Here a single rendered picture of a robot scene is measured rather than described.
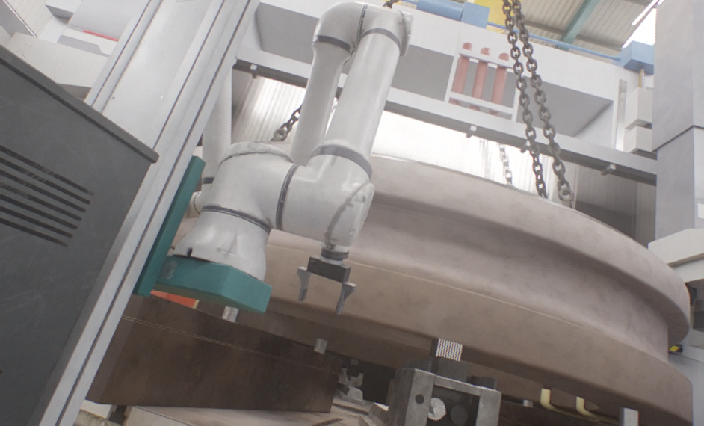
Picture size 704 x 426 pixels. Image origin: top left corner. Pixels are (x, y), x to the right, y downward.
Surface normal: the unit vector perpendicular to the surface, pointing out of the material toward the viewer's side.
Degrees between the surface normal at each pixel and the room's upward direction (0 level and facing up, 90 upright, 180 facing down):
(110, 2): 90
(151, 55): 90
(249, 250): 68
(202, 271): 90
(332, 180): 80
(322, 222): 133
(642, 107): 90
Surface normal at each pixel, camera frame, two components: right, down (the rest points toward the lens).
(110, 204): 0.90, 0.07
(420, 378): 0.11, -0.34
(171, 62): -0.35, -0.43
